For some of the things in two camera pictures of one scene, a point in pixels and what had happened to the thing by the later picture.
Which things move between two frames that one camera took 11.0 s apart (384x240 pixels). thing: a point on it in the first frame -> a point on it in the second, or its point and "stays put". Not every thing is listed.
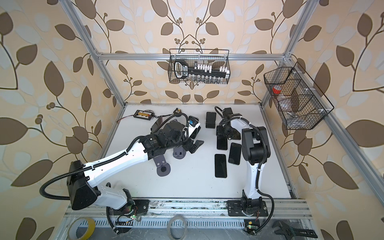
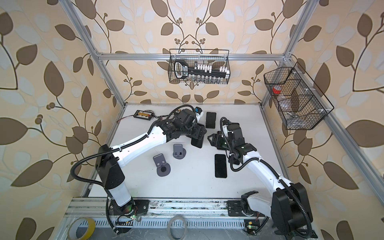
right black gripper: x=219 y=131 -> x=217 y=138
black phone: x=220 y=165 stays put
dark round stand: x=163 y=168 stays put
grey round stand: x=179 y=152 stays put
